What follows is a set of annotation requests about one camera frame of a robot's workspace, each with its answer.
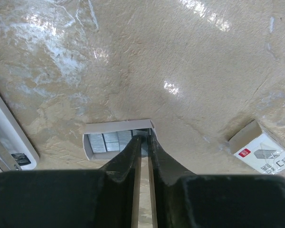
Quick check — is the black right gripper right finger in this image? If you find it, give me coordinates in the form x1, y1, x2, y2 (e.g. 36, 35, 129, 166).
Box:
147, 134, 285, 228

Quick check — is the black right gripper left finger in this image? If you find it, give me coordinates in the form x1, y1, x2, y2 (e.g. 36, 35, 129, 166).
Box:
0, 136, 142, 228

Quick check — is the tray of silver staples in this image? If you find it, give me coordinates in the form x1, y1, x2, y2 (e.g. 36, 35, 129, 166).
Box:
83, 119, 156, 161

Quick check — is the white staple box sleeve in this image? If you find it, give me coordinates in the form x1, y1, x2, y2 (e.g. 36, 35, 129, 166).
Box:
228, 120, 285, 175

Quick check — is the small white stapler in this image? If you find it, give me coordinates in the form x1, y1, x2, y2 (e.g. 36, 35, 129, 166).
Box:
0, 96, 39, 173

